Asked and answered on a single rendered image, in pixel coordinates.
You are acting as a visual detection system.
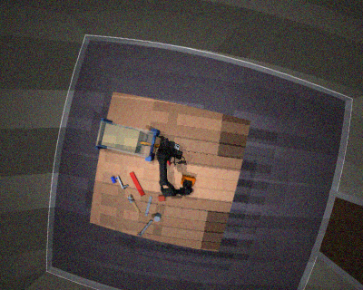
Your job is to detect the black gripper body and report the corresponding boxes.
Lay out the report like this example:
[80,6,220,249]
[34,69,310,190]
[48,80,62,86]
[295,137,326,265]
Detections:
[170,149,183,160]

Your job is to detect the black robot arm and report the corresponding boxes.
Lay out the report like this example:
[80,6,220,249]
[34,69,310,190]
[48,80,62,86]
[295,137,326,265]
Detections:
[156,138,193,197]

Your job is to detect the grey metal crank handle with blue knob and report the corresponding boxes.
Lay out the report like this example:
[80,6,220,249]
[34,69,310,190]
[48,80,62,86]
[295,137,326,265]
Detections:
[110,176,128,189]

